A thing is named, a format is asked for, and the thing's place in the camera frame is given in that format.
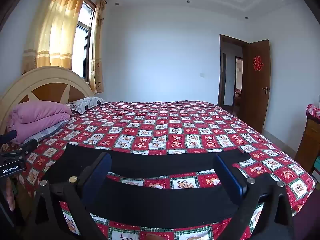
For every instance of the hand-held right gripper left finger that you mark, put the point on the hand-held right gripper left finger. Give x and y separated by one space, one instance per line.
100 171

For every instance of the window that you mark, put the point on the window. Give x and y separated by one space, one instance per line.
82 45

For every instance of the red printed bedsheet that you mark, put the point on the red printed bedsheet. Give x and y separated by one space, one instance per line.
175 127

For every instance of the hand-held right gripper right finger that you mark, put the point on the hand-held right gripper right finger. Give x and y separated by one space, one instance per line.
231 173

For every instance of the pink folded blanket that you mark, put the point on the pink folded blanket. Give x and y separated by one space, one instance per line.
37 115

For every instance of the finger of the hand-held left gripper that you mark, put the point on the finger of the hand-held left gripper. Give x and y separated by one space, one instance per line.
8 136
26 146

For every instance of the wide yellow curtain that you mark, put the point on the wide yellow curtain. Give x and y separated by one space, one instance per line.
55 30

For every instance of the grey pillow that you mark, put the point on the grey pillow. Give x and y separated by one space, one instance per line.
47 131

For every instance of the white patterned pillow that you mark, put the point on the white patterned pillow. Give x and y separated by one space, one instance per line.
85 103

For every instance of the person's left hand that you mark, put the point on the person's left hand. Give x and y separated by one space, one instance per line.
10 195

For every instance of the red plaid cloth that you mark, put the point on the red plaid cloth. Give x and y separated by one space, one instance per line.
313 111

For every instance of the wooden bed headboard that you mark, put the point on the wooden bed headboard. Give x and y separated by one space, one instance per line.
47 92

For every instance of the wooden cabinet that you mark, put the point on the wooden cabinet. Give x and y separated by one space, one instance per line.
308 142

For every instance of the narrow yellow curtain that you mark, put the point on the narrow yellow curtain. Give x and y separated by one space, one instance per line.
97 50

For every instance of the black pants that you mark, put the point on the black pants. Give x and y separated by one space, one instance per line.
155 197

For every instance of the red paper door decoration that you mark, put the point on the red paper door decoration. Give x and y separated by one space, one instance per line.
258 63

